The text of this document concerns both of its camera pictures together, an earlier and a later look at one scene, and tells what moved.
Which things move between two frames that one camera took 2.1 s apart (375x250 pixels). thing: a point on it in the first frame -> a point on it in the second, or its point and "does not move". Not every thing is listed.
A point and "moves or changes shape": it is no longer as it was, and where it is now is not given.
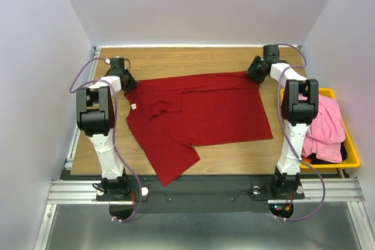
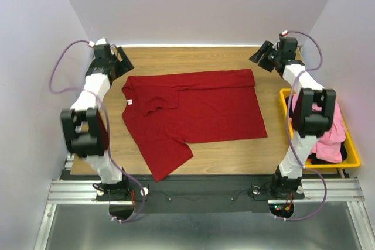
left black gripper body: x=130 y=82 -> x=116 y=65
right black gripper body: x=256 y=69 -> x=276 y=55
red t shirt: x=167 y=117 moves or changes shape
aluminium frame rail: x=69 y=192 does not move
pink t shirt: x=326 y=133 does not move
